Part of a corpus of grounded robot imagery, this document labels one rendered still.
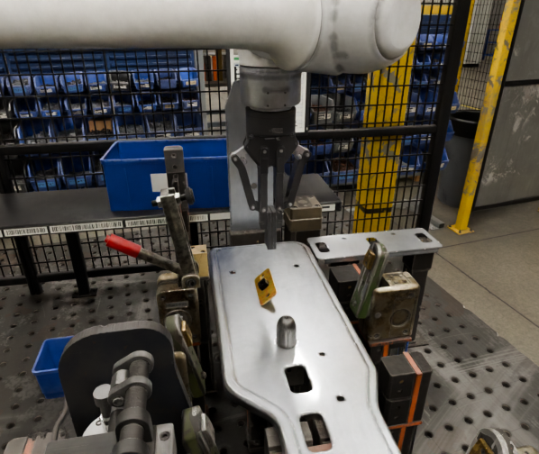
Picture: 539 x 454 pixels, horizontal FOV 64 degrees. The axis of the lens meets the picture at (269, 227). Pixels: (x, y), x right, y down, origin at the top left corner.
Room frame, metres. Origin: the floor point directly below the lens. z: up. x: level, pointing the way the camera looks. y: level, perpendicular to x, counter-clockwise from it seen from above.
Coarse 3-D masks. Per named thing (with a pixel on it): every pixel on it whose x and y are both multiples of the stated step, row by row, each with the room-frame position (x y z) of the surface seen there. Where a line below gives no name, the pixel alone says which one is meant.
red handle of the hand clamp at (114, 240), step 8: (112, 240) 0.59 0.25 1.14; (120, 240) 0.60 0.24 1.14; (112, 248) 0.59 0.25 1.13; (120, 248) 0.59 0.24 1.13; (128, 248) 0.59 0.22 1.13; (136, 248) 0.60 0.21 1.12; (136, 256) 0.60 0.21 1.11; (144, 256) 0.60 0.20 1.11; (152, 256) 0.60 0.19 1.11; (160, 256) 0.62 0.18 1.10; (160, 264) 0.60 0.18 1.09; (168, 264) 0.61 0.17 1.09; (176, 264) 0.62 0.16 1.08; (176, 272) 0.61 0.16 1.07
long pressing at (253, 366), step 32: (224, 256) 0.79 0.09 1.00; (256, 256) 0.79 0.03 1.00; (288, 256) 0.79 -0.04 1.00; (224, 288) 0.67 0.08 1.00; (288, 288) 0.67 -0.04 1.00; (320, 288) 0.67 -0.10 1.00; (224, 320) 0.57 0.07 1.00; (256, 320) 0.58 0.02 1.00; (320, 320) 0.58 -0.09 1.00; (224, 352) 0.49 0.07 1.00; (256, 352) 0.50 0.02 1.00; (288, 352) 0.50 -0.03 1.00; (320, 352) 0.50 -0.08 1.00; (352, 352) 0.50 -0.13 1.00; (224, 384) 0.44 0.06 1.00; (256, 384) 0.44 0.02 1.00; (320, 384) 0.44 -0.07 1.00; (352, 384) 0.44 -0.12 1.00; (288, 416) 0.38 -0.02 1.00; (352, 416) 0.38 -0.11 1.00; (288, 448) 0.34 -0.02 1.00; (352, 448) 0.34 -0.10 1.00; (384, 448) 0.34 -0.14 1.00
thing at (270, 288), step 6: (264, 270) 0.70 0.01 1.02; (258, 276) 0.70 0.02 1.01; (264, 276) 0.68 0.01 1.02; (270, 276) 0.67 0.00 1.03; (258, 282) 0.68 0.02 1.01; (264, 282) 0.65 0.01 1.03; (270, 282) 0.65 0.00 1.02; (258, 288) 0.66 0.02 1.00; (264, 288) 0.65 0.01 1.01; (270, 288) 0.64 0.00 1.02; (258, 294) 0.65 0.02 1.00; (264, 294) 0.63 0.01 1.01; (270, 294) 0.62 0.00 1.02; (276, 294) 0.62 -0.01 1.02; (264, 300) 0.62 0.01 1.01
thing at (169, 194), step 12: (168, 192) 0.62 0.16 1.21; (192, 192) 0.62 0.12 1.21; (156, 204) 0.61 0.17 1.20; (168, 204) 0.60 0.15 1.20; (168, 216) 0.60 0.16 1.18; (180, 216) 0.63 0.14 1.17; (180, 228) 0.60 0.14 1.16; (180, 240) 0.60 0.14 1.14; (180, 252) 0.60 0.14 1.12; (180, 264) 0.60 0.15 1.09; (192, 264) 0.60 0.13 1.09
